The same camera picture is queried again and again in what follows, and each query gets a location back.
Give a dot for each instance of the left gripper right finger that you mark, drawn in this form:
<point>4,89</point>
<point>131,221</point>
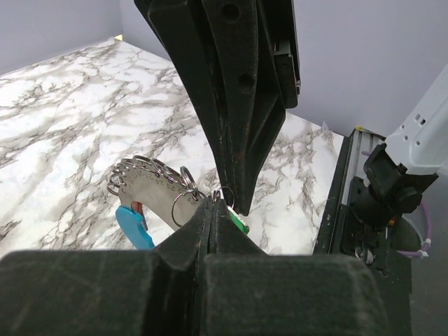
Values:
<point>258,294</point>

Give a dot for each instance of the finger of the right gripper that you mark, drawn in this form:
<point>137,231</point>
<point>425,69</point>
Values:
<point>254,108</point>
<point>185,33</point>

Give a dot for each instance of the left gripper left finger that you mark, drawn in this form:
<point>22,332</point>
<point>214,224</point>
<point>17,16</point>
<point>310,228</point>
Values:
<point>108,292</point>

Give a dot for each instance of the green key tag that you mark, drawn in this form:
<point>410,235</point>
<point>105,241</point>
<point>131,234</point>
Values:
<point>238,221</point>

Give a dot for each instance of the black mounting base plate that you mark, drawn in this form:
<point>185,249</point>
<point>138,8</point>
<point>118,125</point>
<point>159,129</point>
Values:
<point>340,232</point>

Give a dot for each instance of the blue silicone band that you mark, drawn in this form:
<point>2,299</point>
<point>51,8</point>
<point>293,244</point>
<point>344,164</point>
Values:
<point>133,224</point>

